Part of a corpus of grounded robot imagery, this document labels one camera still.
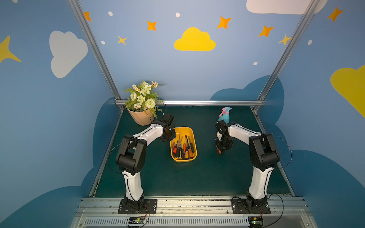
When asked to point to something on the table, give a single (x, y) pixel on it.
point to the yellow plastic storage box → (183, 147)
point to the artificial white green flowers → (143, 97)
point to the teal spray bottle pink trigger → (225, 115)
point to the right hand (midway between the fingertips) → (224, 148)
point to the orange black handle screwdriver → (219, 151)
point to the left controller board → (136, 220)
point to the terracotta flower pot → (141, 118)
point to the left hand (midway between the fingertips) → (173, 135)
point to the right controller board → (255, 222)
